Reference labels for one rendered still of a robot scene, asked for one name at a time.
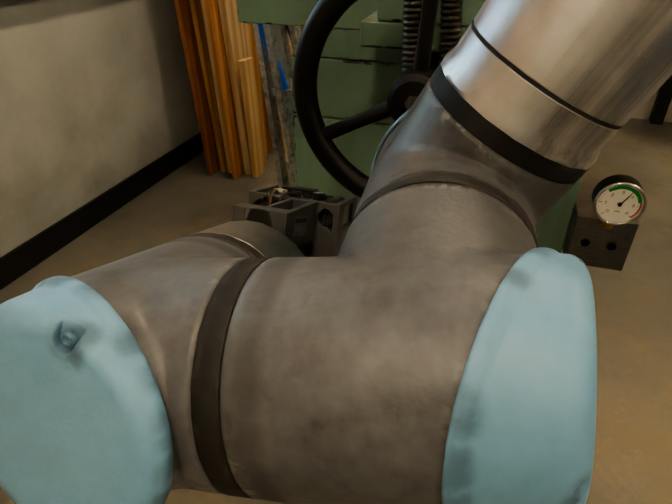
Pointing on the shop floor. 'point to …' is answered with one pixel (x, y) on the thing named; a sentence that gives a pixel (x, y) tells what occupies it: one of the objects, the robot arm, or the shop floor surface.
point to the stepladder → (277, 71)
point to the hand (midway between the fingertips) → (336, 252)
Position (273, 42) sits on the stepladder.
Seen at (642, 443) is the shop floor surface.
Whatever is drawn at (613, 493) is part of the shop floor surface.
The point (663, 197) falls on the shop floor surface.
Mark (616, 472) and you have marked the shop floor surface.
